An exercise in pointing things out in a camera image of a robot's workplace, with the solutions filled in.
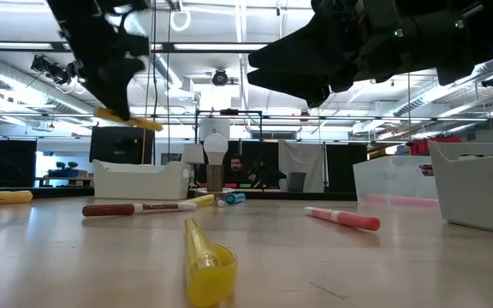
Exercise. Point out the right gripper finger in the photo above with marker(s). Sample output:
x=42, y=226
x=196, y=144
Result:
x=298, y=83
x=306, y=47

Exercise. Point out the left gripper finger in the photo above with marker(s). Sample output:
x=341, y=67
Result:
x=120, y=90

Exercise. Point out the yellow Sharpie highlighter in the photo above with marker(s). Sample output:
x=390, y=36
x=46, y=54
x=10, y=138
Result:
x=148, y=125
x=2, y=198

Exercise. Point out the brown Expo marker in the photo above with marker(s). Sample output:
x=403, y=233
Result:
x=109, y=209

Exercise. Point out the blue highlighter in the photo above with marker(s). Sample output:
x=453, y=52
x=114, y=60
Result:
x=235, y=198

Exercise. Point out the thin yellow highlighter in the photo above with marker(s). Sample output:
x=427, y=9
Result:
x=203, y=199
x=208, y=278

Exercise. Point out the orange Expo marker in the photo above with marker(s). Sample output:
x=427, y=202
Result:
x=353, y=220

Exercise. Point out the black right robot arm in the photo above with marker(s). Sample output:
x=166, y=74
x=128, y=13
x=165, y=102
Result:
x=486, y=25

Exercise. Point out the black curtain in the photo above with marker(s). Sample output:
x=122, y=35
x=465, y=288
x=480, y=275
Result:
x=345, y=167
x=268, y=149

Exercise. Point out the white hanging sheet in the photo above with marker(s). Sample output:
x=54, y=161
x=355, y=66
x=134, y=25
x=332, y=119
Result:
x=302, y=156

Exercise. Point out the black metal gantry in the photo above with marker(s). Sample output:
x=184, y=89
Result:
x=229, y=112

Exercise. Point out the white plastic bin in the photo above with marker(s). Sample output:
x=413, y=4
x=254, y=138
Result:
x=139, y=181

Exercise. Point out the green plants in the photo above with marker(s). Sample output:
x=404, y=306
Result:
x=61, y=165

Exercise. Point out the white lamp shade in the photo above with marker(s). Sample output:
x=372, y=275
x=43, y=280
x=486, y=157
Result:
x=193, y=154

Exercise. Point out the blue storage box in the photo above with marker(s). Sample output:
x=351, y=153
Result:
x=69, y=173

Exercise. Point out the grey waste bin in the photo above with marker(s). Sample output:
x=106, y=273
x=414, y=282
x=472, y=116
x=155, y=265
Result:
x=297, y=181

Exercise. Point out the white light bulb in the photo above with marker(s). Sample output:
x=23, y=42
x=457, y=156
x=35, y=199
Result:
x=215, y=147

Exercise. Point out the person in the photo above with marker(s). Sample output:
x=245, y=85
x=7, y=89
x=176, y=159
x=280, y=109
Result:
x=238, y=171

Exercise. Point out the black ceiling fixture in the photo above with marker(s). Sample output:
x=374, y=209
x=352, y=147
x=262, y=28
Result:
x=492, y=81

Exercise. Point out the red crate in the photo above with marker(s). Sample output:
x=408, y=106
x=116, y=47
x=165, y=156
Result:
x=419, y=147

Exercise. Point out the black partition panel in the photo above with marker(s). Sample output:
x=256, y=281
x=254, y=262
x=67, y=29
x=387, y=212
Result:
x=11, y=162

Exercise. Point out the clear plastic bin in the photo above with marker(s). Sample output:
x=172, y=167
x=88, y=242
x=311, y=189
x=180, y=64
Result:
x=392, y=179

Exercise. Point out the grey plastic bin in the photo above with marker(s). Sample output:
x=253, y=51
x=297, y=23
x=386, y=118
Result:
x=477, y=192

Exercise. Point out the small black ceiling camera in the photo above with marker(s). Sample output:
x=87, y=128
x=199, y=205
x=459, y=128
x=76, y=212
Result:
x=304, y=116

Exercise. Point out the black wall monitor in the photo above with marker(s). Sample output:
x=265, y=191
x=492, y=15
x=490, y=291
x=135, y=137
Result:
x=118, y=145

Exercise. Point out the black ceiling camera cluster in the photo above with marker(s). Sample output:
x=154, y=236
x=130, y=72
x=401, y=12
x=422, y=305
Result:
x=54, y=70

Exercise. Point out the black overhead camera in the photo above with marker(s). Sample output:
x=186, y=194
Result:
x=220, y=78

